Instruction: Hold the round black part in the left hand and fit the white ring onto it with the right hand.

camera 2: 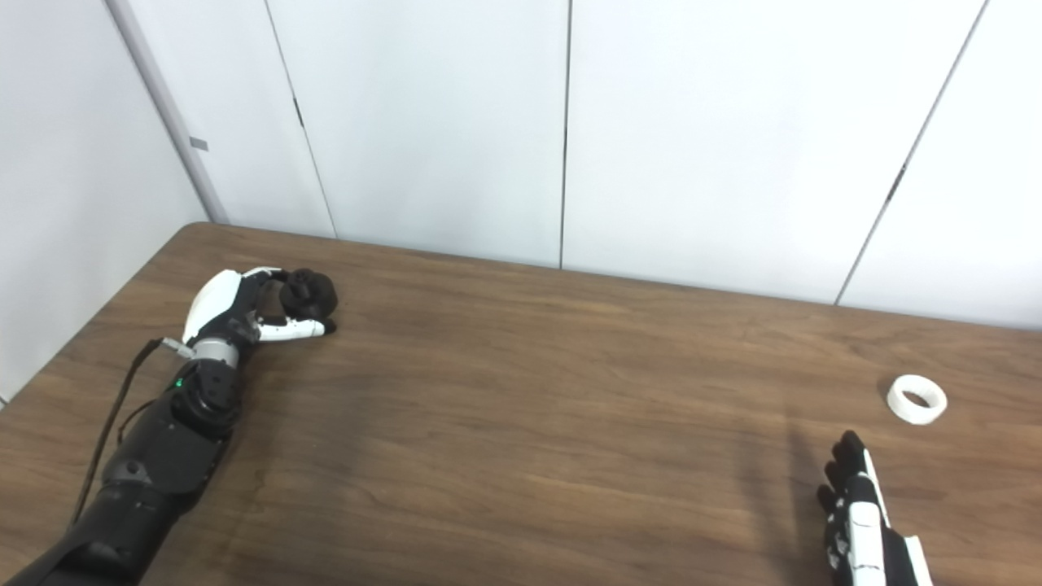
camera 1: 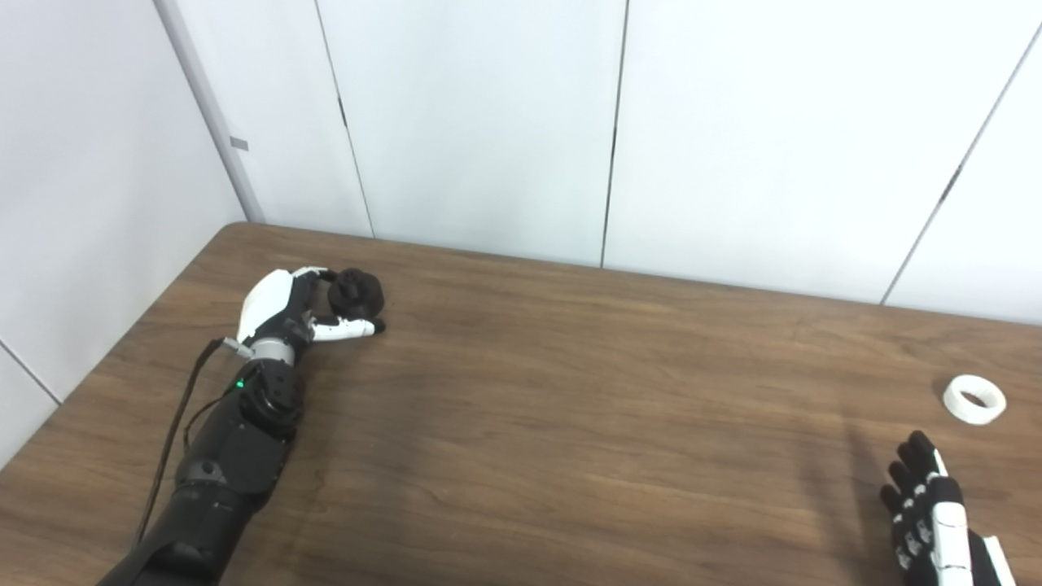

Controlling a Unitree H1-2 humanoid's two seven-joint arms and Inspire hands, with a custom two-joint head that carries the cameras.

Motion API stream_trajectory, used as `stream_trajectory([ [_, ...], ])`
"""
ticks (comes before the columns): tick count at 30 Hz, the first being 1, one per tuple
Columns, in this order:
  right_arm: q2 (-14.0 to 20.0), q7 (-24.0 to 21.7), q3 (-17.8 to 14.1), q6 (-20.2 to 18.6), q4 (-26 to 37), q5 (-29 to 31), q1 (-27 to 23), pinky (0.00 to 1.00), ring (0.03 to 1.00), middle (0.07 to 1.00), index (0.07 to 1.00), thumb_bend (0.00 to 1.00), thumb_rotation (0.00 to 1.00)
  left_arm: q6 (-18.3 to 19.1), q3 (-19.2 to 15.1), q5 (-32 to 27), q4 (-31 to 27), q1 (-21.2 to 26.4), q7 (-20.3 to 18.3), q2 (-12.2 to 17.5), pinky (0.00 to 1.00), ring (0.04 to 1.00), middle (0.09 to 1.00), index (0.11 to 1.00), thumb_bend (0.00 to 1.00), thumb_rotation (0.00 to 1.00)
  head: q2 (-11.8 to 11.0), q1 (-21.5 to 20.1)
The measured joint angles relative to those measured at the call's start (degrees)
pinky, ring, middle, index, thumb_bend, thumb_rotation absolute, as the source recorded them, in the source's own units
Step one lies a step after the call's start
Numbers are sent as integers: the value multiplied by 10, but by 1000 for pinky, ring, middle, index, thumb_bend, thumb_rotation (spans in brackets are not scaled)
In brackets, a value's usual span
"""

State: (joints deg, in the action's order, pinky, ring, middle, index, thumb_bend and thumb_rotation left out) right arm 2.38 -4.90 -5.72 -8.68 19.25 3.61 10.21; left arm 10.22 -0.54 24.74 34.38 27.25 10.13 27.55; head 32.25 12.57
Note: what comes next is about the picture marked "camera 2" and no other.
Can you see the gray wall pole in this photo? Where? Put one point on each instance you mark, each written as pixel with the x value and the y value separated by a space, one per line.
pixel 171 122

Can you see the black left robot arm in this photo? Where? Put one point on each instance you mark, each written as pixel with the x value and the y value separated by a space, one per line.
pixel 155 464

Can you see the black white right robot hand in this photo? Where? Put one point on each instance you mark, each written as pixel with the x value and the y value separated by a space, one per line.
pixel 864 521

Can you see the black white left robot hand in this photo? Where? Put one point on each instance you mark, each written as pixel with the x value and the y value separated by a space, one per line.
pixel 218 305

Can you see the small gray wall tag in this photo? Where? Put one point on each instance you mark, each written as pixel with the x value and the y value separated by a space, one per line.
pixel 199 144

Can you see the round black plastic part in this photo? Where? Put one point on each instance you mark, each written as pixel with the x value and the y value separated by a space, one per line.
pixel 313 295

